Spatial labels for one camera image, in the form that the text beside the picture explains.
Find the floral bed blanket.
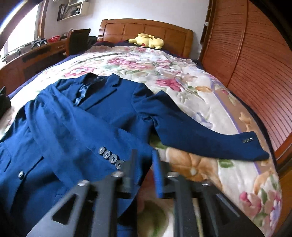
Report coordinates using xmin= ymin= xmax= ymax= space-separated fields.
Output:
xmin=1 ymin=46 xmax=282 ymax=236

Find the navy blue suit jacket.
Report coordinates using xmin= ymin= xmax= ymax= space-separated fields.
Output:
xmin=1 ymin=73 xmax=269 ymax=236

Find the wooden chair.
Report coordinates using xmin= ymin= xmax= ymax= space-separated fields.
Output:
xmin=65 ymin=29 xmax=97 ymax=57

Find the black clothes pile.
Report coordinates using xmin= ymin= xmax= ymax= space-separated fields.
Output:
xmin=0 ymin=86 xmax=11 ymax=118

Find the yellow plush toy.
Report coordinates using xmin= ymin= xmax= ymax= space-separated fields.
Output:
xmin=128 ymin=33 xmax=164 ymax=49

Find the wooden louvered wardrobe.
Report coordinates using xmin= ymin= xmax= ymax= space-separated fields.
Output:
xmin=201 ymin=1 xmax=291 ymax=162

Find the white wall shelf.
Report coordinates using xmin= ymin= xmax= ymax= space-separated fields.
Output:
xmin=57 ymin=1 xmax=90 ymax=21

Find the long wooden desk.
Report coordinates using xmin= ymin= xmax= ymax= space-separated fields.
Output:
xmin=0 ymin=40 xmax=66 ymax=94

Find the wooden bed headboard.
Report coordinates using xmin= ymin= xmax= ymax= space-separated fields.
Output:
xmin=97 ymin=19 xmax=193 ymax=58

